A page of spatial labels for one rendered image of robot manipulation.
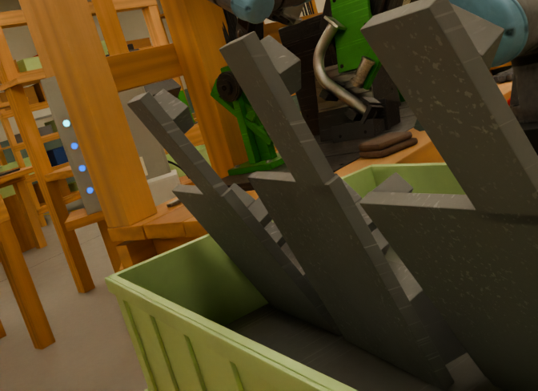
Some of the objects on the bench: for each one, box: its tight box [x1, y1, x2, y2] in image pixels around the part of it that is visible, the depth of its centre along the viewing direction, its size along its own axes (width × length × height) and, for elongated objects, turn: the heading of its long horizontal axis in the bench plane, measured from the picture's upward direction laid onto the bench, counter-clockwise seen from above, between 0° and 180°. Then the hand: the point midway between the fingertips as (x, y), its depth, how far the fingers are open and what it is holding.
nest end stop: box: [360, 104, 384, 123], centre depth 159 cm, size 4×7×6 cm, turn 16°
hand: (294, 19), depth 153 cm, fingers closed
